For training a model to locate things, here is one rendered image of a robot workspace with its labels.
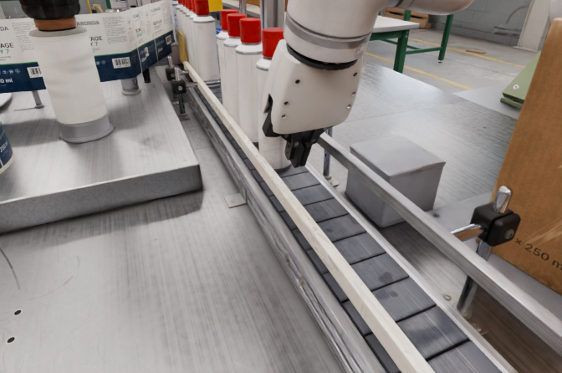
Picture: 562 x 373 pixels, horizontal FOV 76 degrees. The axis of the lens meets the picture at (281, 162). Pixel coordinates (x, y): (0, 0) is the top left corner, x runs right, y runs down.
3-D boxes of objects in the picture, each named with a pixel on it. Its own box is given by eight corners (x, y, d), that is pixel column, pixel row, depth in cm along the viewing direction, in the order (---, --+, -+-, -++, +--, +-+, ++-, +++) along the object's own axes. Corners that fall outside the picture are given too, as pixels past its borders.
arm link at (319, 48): (350, -6, 38) (343, 21, 41) (273, -3, 35) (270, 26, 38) (394, 35, 34) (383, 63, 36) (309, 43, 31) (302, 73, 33)
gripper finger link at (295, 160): (298, 114, 45) (290, 151, 50) (274, 119, 44) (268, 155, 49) (309, 132, 44) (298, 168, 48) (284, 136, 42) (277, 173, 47)
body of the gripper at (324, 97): (351, 15, 40) (328, 96, 48) (264, 20, 36) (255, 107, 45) (387, 52, 35) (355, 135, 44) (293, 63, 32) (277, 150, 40)
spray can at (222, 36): (220, 113, 77) (212, 8, 67) (243, 109, 79) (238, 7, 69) (227, 121, 73) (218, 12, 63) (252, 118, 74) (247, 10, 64)
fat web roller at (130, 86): (120, 90, 90) (102, 8, 80) (140, 88, 91) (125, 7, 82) (121, 96, 86) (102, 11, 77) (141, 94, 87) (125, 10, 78)
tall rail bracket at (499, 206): (408, 320, 39) (442, 193, 31) (460, 298, 41) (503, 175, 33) (430, 346, 36) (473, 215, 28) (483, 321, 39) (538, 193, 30)
